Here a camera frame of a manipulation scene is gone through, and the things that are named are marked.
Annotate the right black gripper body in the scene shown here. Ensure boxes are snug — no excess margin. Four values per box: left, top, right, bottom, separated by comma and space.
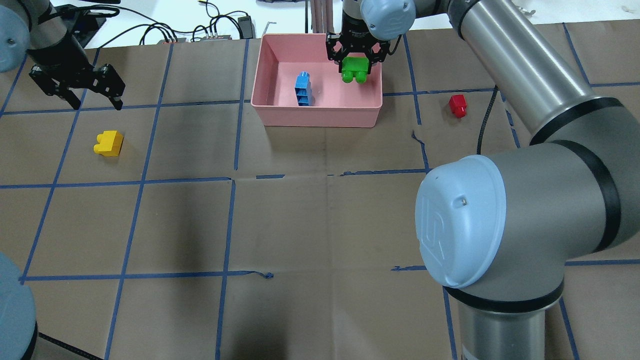
326, 27, 391, 68

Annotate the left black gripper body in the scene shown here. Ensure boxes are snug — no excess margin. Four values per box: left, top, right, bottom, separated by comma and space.
29, 32, 109, 100

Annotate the green toy block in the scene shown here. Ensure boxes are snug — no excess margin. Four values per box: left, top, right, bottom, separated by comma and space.
340, 56, 370, 84

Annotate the yellow toy block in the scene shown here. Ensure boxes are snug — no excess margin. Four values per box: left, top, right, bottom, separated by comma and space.
93, 130, 124, 157

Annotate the blue toy block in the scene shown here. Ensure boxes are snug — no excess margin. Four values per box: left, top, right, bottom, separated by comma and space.
294, 71, 314, 107

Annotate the red toy block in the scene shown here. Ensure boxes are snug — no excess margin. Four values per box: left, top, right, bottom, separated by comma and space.
448, 94, 467, 119

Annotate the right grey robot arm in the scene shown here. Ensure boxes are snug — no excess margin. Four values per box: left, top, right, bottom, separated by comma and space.
326, 0, 639, 360

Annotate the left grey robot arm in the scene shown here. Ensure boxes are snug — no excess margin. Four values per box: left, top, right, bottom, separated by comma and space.
0, 0, 126, 111

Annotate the pink plastic box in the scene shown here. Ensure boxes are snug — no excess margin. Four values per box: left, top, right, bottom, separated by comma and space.
251, 33, 383, 128

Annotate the black power adapter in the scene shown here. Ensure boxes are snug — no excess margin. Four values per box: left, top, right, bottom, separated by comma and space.
237, 14, 255, 39

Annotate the aluminium frame post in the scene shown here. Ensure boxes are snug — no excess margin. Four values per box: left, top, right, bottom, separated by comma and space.
305, 0, 343, 34

